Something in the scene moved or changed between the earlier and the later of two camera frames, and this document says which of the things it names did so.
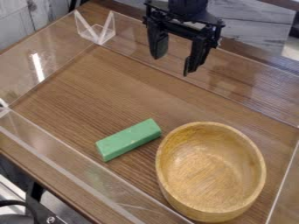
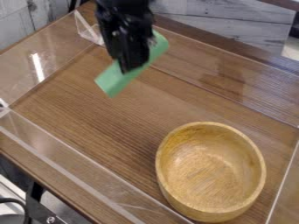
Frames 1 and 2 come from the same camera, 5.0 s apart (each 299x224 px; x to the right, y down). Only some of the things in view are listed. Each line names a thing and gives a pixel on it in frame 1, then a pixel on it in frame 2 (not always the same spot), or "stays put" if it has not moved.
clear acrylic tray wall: (83, 171) stays put
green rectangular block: (114, 144) → (113, 80)
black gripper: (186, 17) → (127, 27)
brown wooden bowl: (210, 171) stays put
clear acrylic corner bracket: (95, 32) stays put
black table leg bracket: (38, 213) stays put
